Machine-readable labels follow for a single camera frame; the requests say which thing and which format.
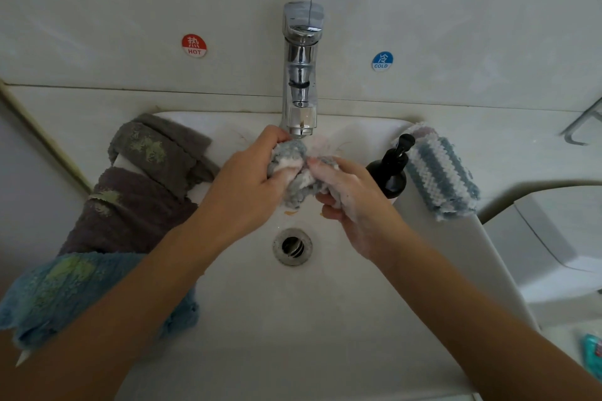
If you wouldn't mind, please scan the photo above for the person's right hand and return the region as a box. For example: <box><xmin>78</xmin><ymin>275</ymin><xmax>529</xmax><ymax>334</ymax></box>
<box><xmin>305</xmin><ymin>156</ymin><xmax>412</xmax><ymax>268</ymax></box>

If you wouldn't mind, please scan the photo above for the person's left hand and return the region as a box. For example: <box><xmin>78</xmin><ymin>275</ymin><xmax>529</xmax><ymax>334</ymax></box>
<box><xmin>196</xmin><ymin>125</ymin><xmax>300</xmax><ymax>249</ymax></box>

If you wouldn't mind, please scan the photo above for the pink white striped cloth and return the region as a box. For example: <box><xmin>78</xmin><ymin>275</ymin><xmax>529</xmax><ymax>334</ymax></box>
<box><xmin>399</xmin><ymin>120</ymin><xmax>434</xmax><ymax>137</ymax></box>

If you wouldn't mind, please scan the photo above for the brown cloth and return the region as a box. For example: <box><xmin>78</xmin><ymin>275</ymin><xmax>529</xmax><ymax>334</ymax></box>
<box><xmin>58</xmin><ymin>169</ymin><xmax>199</xmax><ymax>256</ymax></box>

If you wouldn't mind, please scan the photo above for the white ceramic sink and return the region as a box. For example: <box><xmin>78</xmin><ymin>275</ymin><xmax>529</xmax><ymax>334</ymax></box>
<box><xmin>14</xmin><ymin>112</ymin><xmax>539</xmax><ymax>401</ymax></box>

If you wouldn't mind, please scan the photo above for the blue stained cloth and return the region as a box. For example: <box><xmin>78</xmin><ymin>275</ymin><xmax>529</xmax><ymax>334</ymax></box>
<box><xmin>0</xmin><ymin>252</ymin><xmax>201</xmax><ymax>352</ymax></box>

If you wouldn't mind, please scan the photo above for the person's left forearm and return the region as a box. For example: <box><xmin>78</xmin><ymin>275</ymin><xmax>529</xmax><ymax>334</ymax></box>
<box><xmin>0</xmin><ymin>212</ymin><xmax>229</xmax><ymax>401</ymax></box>

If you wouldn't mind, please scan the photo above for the person's right forearm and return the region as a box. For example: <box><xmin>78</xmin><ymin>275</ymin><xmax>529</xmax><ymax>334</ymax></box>
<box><xmin>376</xmin><ymin>227</ymin><xmax>602</xmax><ymax>401</ymax></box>

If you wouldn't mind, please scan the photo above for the metal sink drain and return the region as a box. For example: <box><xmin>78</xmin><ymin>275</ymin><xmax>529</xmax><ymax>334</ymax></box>
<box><xmin>273</xmin><ymin>227</ymin><xmax>314</xmax><ymax>268</ymax></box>

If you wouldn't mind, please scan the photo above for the black pump soap bottle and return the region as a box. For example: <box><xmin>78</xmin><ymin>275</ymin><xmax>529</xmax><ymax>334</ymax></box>
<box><xmin>365</xmin><ymin>133</ymin><xmax>417</xmax><ymax>200</ymax></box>

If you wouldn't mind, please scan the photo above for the chrome faucet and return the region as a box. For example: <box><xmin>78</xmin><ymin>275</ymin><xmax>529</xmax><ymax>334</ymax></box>
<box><xmin>280</xmin><ymin>1</ymin><xmax>325</xmax><ymax>138</ymax></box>

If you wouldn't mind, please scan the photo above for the blue round sticker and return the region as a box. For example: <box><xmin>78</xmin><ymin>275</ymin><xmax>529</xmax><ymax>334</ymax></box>
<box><xmin>371</xmin><ymin>51</ymin><xmax>394</xmax><ymax>72</ymax></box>

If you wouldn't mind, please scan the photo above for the red round sticker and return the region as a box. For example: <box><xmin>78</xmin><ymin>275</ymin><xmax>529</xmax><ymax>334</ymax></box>
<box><xmin>181</xmin><ymin>33</ymin><xmax>208</xmax><ymax>59</ymax></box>

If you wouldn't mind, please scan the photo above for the white toilet tank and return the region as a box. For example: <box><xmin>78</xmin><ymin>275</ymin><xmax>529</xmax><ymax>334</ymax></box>
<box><xmin>482</xmin><ymin>184</ymin><xmax>602</xmax><ymax>326</ymax></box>

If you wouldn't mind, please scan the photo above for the white toilet lid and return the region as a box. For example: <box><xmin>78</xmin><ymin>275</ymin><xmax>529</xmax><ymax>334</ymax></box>
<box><xmin>550</xmin><ymin>321</ymin><xmax>602</xmax><ymax>401</ymax></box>

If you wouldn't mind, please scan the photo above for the teal tube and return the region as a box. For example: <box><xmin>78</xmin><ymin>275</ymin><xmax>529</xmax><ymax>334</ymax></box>
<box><xmin>581</xmin><ymin>334</ymin><xmax>602</xmax><ymax>378</ymax></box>

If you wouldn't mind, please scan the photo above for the metal wall shelf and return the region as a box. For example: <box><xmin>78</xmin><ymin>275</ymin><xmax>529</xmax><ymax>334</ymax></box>
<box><xmin>562</xmin><ymin>97</ymin><xmax>602</xmax><ymax>145</ymax></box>

